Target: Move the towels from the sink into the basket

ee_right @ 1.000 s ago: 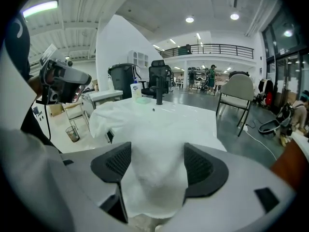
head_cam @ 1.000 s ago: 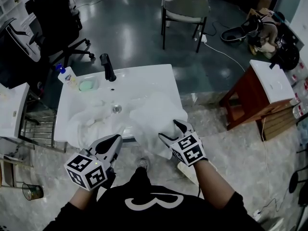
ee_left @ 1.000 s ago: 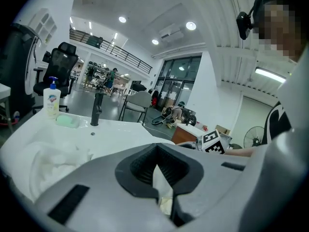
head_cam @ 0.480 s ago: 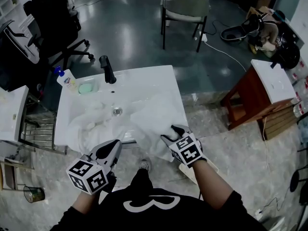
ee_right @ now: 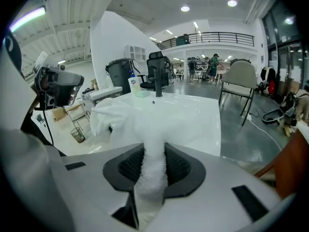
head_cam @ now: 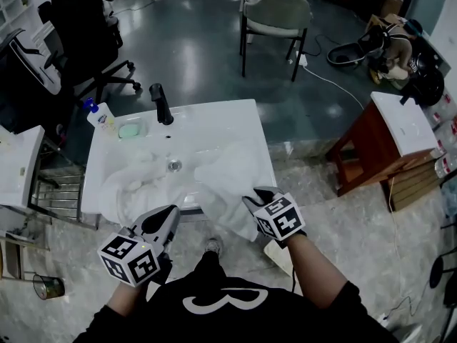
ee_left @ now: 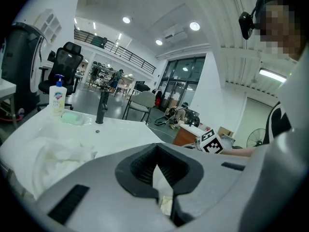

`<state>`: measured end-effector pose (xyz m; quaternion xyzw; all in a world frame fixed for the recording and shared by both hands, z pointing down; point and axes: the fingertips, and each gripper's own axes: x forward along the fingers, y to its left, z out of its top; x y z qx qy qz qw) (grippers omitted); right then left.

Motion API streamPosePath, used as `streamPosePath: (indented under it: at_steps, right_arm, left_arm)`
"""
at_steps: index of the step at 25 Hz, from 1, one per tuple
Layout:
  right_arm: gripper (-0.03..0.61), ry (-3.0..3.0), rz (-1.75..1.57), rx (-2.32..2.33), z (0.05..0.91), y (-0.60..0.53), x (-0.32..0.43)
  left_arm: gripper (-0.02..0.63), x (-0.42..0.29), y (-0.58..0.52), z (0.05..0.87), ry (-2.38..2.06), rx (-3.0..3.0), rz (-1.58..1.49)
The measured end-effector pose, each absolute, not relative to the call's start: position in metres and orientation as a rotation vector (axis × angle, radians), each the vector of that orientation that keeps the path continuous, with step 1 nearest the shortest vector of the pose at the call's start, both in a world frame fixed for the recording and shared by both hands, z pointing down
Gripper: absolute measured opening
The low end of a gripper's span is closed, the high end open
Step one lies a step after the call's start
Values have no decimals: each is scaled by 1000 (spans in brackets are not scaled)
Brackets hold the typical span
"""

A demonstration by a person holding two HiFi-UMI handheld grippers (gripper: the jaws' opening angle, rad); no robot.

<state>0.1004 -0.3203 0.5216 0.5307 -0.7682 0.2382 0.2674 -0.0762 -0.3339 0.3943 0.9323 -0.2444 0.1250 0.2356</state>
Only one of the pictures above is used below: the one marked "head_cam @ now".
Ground person's left forearm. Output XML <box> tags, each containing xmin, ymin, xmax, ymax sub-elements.
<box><xmin>106</xmin><ymin>282</ymin><xmax>149</xmax><ymax>317</ymax></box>

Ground person's right forearm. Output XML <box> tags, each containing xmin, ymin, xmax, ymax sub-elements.
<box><xmin>287</xmin><ymin>234</ymin><xmax>349</xmax><ymax>310</ymax></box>

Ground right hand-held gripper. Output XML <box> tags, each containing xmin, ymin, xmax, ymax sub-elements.
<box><xmin>242</xmin><ymin>186</ymin><xmax>308</xmax><ymax>249</ymax></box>

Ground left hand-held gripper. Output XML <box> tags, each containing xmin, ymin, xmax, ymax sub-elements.
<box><xmin>96</xmin><ymin>204</ymin><xmax>181</xmax><ymax>287</ymax></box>

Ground black wire mesh bin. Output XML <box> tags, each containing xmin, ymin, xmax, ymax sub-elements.
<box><xmin>32</xmin><ymin>273</ymin><xmax>66</xmax><ymax>301</ymax></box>

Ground person's grey sneaker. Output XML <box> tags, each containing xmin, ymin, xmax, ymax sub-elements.
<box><xmin>204</xmin><ymin>237</ymin><xmax>222</xmax><ymax>257</ymax></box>

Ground clear water jug red label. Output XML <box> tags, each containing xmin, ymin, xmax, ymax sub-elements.
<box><xmin>437</xmin><ymin>119</ymin><xmax>457</xmax><ymax>149</ymax></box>
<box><xmin>428</xmin><ymin>93</ymin><xmax>457</xmax><ymax>121</ymax></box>
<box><xmin>433</xmin><ymin>154</ymin><xmax>457</xmax><ymax>178</ymax></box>

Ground black cabinet with white trim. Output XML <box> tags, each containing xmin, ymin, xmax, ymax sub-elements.
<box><xmin>0</xmin><ymin>29</ymin><xmax>65</xmax><ymax>135</ymax></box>

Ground pale yellow cable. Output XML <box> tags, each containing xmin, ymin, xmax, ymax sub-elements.
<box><xmin>387</xmin><ymin>177</ymin><xmax>404</xmax><ymax>260</ymax></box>

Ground wooden cabinet with white top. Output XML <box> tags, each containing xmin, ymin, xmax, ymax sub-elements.
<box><xmin>326</xmin><ymin>91</ymin><xmax>440</xmax><ymax>198</ymax></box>

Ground white plastic basket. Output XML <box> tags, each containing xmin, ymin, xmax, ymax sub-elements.
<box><xmin>263</xmin><ymin>239</ymin><xmax>297</xmax><ymax>278</ymax></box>

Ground person's black trouser leg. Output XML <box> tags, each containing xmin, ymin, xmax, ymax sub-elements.
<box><xmin>194</xmin><ymin>250</ymin><xmax>231</xmax><ymax>282</ymax></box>

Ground white pump bottle blue cap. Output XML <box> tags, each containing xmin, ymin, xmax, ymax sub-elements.
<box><xmin>82</xmin><ymin>97</ymin><xmax>116</xmax><ymax>134</ymax></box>

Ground black oval carrier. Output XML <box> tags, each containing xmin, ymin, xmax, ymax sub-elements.
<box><xmin>326</xmin><ymin>30</ymin><xmax>386</xmax><ymax>71</ymax></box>

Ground person's black printed shirt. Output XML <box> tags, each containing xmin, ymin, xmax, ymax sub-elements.
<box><xmin>73</xmin><ymin>275</ymin><xmax>401</xmax><ymax>343</ymax></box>

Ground wooden plank platform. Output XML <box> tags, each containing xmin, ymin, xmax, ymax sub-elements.
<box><xmin>381</xmin><ymin>159</ymin><xmax>449</xmax><ymax>212</ymax></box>

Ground white power cable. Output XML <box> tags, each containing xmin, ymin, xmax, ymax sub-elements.
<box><xmin>302</xmin><ymin>64</ymin><xmax>365</xmax><ymax>111</ymax></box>

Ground tall black faucet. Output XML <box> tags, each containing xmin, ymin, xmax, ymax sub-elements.
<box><xmin>149</xmin><ymin>83</ymin><xmax>175</xmax><ymax>126</ymax></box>

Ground white washbasin on chrome stand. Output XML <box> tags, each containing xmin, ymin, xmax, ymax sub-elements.
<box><xmin>0</xmin><ymin>125</ymin><xmax>97</xmax><ymax>232</ymax></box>

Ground white washbasin on black stand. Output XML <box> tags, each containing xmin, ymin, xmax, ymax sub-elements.
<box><xmin>81</xmin><ymin>98</ymin><xmax>278</xmax><ymax>228</ymax></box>

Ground grey padded chair black legs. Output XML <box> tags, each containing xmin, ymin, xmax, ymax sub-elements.
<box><xmin>239</xmin><ymin>0</ymin><xmax>313</xmax><ymax>82</ymax></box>

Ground large black round container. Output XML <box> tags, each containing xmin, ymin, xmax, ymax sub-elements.
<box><xmin>401</xmin><ymin>48</ymin><xmax>446</xmax><ymax>106</ymax></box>

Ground wooden folding rack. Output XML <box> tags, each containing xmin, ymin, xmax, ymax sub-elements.
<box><xmin>0</xmin><ymin>229</ymin><xmax>51</xmax><ymax>282</ymax></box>

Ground green soap bar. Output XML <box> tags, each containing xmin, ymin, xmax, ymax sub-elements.
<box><xmin>119</xmin><ymin>122</ymin><xmax>143</xmax><ymax>139</ymax></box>

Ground black metal chair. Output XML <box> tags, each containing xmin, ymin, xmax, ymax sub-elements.
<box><xmin>428</xmin><ymin>212</ymin><xmax>457</xmax><ymax>310</ymax></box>

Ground black office chair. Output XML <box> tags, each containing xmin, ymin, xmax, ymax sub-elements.
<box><xmin>37</xmin><ymin>0</ymin><xmax>142</xmax><ymax>101</ymax></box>

